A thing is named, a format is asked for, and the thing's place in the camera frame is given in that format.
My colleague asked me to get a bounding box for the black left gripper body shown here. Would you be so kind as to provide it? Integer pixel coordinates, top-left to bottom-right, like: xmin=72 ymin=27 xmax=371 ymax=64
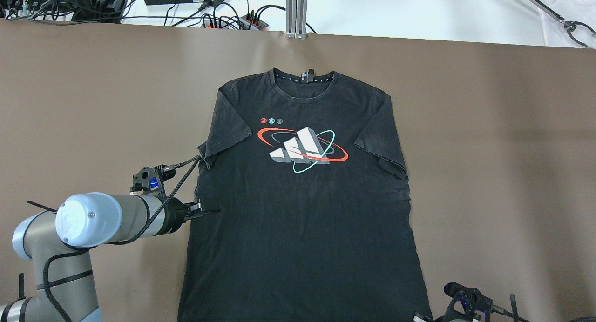
xmin=165 ymin=197 xmax=198 ymax=234

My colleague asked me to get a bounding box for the black graphic t-shirt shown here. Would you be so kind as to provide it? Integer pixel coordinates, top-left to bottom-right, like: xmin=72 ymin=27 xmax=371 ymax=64
xmin=177 ymin=69 xmax=432 ymax=322

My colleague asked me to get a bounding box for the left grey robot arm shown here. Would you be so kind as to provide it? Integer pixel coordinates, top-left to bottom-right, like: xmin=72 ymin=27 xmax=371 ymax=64
xmin=1 ymin=192 xmax=220 ymax=322

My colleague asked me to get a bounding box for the red black power strip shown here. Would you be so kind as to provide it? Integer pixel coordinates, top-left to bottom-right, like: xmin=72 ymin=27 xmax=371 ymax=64
xmin=197 ymin=14 xmax=270 ymax=31

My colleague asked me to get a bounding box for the black electronics box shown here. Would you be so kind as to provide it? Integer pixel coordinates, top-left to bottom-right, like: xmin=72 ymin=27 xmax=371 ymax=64
xmin=0 ymin=0 xmax=129 ymax=23

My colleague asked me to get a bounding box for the black grabber tool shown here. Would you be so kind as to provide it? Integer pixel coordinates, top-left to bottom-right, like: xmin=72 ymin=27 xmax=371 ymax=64
xmin=528 ymin=0 xmax=595 ymax=48

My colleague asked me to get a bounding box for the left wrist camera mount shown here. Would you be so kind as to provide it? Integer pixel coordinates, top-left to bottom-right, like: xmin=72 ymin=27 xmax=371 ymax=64
xmin=129 ymin=164 xmax=176 ymax=199

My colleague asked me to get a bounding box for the aluminium vertical post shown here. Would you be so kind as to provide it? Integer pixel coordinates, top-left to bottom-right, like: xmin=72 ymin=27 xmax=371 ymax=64
xmin=285 ymin=0 xmax=307 ymax=39

